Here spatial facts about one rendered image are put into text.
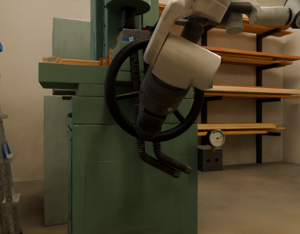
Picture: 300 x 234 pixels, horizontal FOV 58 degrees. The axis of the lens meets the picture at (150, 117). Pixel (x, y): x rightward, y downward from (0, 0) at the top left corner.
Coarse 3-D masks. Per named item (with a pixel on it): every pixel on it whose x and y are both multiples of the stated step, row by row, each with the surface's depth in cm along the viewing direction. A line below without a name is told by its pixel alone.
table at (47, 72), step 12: (48, 72) 82; (60, 72) 83; (72, 72) 85; (84, 72) 86; (96, 72) 87; (120, 72) 80; (144, 72) 82; (48, 84) 89; (60, 84) 89; (72, 84) 89; (120, 84) 89; (132, 84) 89
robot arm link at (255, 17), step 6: (234, 0) 100; (240, 0) 100; (246, 0) 101; (252, 0) 101; (252, 6) 101; (258, 6) 101; (252, 12) 104; (258, 12) 101; (252, 18) 104; (258, 18) 101; (252, 24) 104; (258, 24) 104
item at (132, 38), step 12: (132, 36) 79; (144, 48) 81; (132, 60) 79; (132, 72) 79; (144, 144) 79; (156, 144) 80; (144, 156) 78; (156, 156) 80; (168, 156) 82; (168, 168) 83; (180, 168) 84
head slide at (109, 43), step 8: (104, 0) 120; (104, 8) 120; (104, 16) 120; (112, 16) 113; (120, 16) 115; (136, 16) 117; (104, 24) 120; (112, 24) 114; (120, 24) 115; (136, 24) 117; (104, 32) 120; (112, 32) 114; (104, 40) 120; (112, 40) 114; (104, 48) 120; (112, 48) 114; (104, 56) 120
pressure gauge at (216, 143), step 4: (208, 132) 94; (212, 132) 93; (216, 132) 93; (220, 132) 94; (208, 136) 93; (212, 136) 93; (216, 136) 93; (224, 136) 94; (208, 140) 93; (212, 140) 93; (216, 140) 93; (220, 140) 94; (224, 140) 94; (212, 144) 93; (216, 144) 93; (220, 144) 94; (212, 148) 95
